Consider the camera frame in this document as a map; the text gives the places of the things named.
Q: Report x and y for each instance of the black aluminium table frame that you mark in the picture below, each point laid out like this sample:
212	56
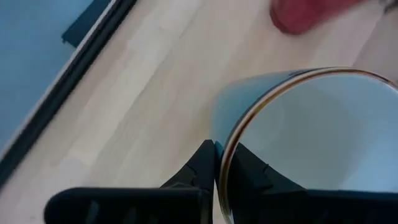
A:
81	62

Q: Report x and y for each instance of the black flat bar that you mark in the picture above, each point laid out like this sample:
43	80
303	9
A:
83	21

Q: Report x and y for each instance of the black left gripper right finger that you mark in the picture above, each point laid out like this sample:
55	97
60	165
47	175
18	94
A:
280	205

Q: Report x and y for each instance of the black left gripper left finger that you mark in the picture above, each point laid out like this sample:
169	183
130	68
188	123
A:
130	205

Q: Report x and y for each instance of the teal mug with white interior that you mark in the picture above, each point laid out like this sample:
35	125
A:
311	124

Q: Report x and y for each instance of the red translucent tumbler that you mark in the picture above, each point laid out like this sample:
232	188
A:
298	15

